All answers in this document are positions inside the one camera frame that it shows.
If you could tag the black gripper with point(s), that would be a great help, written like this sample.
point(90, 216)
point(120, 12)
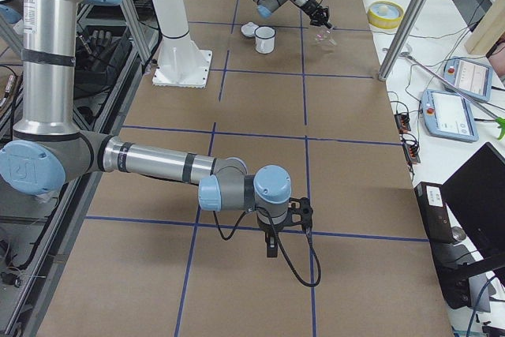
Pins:
point(271, 234)
point(315, 10)

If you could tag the clear plastic funnel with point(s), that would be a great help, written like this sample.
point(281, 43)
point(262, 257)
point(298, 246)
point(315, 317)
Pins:
point(324, 37)

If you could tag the white cup lid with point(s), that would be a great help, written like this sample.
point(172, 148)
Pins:
point(248, 30)

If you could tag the white enamel cup blue rim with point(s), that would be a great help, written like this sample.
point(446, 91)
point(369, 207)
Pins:
point(264, 39)

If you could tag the yellow tape roll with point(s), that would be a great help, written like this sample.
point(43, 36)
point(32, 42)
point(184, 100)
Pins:
point(385, 14)

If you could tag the far orange black adapter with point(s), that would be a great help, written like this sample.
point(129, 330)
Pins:
point(402, 121)

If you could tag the orange black adapter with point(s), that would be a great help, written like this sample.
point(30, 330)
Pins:
point(402, 121)
point(411, 152)

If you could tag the near teach pendant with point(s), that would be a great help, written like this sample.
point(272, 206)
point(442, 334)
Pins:
point(447, 115)

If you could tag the teach pendant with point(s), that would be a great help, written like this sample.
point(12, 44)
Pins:
point(447, 115)
point(472, 77)

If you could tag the near orange black adapter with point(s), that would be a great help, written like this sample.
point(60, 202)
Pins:
point(411, 152)

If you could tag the far teach pendant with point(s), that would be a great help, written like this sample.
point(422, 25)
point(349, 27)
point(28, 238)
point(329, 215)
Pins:
point(472, 77)

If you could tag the wooden beam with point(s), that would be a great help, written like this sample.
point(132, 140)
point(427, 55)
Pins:
point(488, 30)

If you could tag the black computer box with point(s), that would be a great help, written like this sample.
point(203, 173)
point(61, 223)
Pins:
point(461, 277)

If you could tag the metal reacher grabber stick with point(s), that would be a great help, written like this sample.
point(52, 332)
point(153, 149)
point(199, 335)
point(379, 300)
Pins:
point(498, 120)

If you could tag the black laptop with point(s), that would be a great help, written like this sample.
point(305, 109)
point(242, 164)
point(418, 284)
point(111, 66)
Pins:
point(475, 195)

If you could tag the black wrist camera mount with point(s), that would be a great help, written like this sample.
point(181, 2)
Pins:
point(299, 213)
point(324, 12)

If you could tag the aluminium frame post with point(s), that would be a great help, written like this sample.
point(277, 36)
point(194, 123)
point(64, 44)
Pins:
point(412, 12)

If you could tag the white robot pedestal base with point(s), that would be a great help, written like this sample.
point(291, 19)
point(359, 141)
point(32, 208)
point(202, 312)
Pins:
point(180, 62)

